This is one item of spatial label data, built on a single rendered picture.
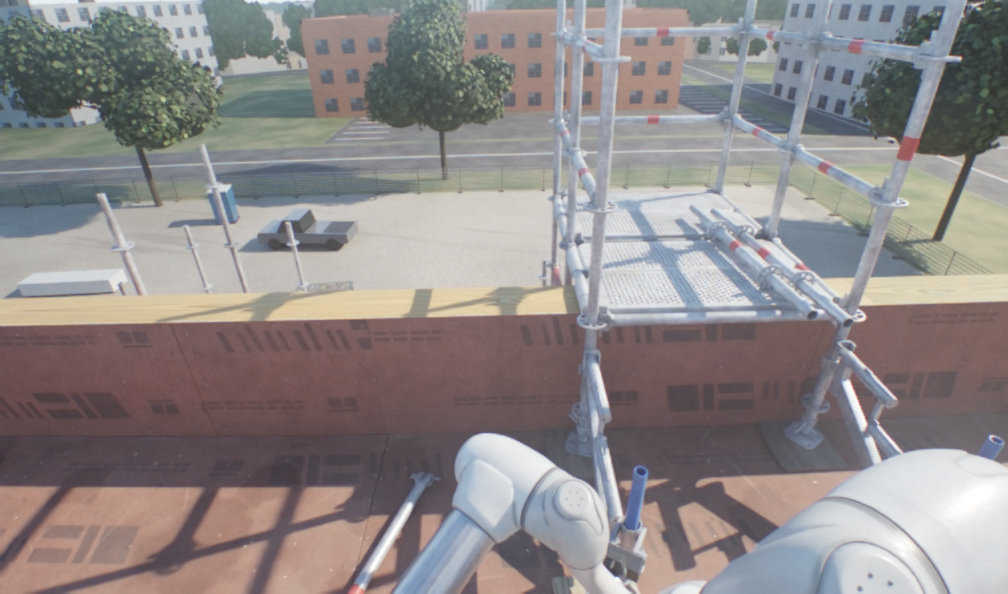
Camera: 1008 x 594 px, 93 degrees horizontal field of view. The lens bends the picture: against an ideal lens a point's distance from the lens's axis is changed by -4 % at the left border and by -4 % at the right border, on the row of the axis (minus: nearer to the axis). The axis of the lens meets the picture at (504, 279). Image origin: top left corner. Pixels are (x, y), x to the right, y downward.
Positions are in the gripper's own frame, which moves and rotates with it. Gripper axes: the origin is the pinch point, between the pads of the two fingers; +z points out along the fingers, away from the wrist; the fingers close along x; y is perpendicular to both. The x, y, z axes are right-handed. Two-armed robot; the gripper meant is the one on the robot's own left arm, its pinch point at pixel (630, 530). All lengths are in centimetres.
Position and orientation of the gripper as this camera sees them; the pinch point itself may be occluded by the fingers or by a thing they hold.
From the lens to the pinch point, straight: 169.2
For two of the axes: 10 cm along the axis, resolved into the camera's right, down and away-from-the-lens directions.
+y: 0.2, 8.7, 4.9
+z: 5.1, -4.3, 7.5
